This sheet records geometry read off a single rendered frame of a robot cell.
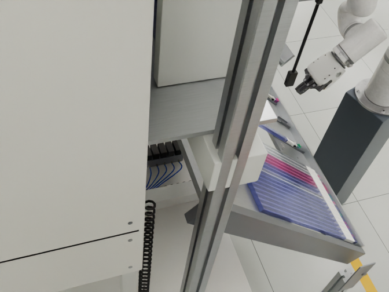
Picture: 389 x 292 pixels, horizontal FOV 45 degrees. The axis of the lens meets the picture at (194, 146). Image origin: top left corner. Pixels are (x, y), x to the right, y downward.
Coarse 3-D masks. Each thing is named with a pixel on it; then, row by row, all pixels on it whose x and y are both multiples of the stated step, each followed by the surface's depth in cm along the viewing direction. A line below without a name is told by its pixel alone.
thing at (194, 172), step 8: (184, 144) 88; (184, 152) 87; (192, 152) 89; (192, 160) 87; (192, 168) 85; (192, 176) 84; (200, 176) 85; (200, 184) 83; (200, 192) 82; (240, 192) 94; (248, 192) 98; (240, 200) 92; (248, 200) 95; (248, 208) 93; (256, 208) 96; (272, 216) 99
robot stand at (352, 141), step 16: (352, 96) 174; (336, 112) 184; (352, 112) 177; (368, 112) 171; (336, 128) 187; (352, 128) 180; (368, 128) 174; (384, 128) 175; (320, 144) 199; (336, 144) 191; (352, 144) 184; (368, 144) 177; (320, 160) 204; (336, 160) 195; (352, 160) 188; (368, 160) 197; (336, 176) 200; (352, 176) 198; (336, 192) 204
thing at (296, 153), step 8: (272, 104) 161; (280, 120) 156; (272, 128) 142; (280, 128) 149; (288, 128) 157; (272, 136) 138; (288, 136) 151; (280, 144) 138; (288, 144) 144; (288, 152) 139; (296, 152) 146; (304, 152) 151; (304, 160) 147
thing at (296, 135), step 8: (272, 88) 167; (280, 104) 162; (280, 112) 161; (288, 120) 158; (296, 128) 156; (296, 136) 155; (304, 144) 152; (312, 160) 148; (312, 168) 148; (320, 176) 145; (328, 184) 142; (336, 200) 139; (344, 216) 136; (352, 224) 135; (352, 232) 134; (360, 240) 131
